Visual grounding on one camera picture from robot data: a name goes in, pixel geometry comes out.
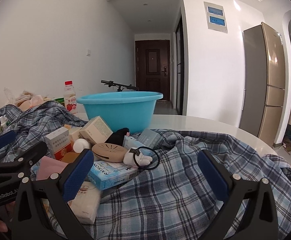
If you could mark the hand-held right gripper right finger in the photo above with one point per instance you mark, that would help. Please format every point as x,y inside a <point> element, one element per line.
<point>211,177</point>

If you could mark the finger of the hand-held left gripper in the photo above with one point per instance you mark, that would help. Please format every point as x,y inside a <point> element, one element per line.
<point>33,153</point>
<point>4,138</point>

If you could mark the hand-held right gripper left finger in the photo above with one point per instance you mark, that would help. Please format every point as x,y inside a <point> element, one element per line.
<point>78,175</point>

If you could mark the light blue wipes pack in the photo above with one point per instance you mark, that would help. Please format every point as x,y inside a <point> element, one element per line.
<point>35,172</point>

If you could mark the white round desktop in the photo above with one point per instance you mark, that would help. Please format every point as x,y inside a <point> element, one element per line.
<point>210,125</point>

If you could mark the person's left hand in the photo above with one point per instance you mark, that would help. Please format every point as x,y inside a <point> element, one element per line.
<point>0,226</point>

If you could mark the amber bottle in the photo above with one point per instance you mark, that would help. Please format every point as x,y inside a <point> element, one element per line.
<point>69,158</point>

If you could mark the pink packet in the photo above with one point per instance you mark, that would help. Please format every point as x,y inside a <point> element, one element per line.
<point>50,167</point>

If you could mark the white and red medicine box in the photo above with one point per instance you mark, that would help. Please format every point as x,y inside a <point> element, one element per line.
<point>58,142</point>

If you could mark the light blue cigarette box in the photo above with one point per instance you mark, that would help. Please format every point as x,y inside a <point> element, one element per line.
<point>105,175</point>

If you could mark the white tissue pack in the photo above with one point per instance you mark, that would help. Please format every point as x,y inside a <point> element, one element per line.
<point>85,202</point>

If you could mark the small white bottle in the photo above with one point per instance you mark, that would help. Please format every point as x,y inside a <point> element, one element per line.
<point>81,145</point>

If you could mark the beige round vented case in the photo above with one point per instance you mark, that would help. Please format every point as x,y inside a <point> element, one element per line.
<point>110,151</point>

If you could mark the blue plaid shirt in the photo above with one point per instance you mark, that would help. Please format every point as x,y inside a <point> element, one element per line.
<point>173,192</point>

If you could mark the small cream box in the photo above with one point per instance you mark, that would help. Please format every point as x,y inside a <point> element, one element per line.
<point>74,132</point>

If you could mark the clear bag of peach packets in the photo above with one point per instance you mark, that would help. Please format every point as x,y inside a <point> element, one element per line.
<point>28,100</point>

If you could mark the large cream box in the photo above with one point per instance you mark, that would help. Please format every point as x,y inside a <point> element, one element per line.
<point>98,130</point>

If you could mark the black plush toy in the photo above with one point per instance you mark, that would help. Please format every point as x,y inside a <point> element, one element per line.
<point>116,137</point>

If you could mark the green packet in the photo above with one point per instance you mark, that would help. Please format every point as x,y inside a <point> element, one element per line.
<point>59,101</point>

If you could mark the light blue cartoon tissue pack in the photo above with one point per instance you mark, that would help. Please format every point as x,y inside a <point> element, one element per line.
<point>128,142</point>

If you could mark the red-capped drink bottle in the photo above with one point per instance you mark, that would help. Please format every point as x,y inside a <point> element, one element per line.
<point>70,102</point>

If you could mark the grey-blue box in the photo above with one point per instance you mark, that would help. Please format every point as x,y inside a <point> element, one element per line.
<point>149,138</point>

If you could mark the blue plastic basin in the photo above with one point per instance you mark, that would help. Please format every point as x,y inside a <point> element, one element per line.
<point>120,112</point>

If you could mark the black framed glass door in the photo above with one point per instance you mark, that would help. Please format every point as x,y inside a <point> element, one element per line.
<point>180,67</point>

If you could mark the gold refrigerator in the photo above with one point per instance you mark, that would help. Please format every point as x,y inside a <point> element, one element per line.
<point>273,80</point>

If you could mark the dark brown entrance door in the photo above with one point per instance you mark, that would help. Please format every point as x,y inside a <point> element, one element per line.
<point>153,65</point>

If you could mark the white light switch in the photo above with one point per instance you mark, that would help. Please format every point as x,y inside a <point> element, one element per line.
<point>88,51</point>

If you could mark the wall electrical panel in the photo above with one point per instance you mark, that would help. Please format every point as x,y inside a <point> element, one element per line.
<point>216,17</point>

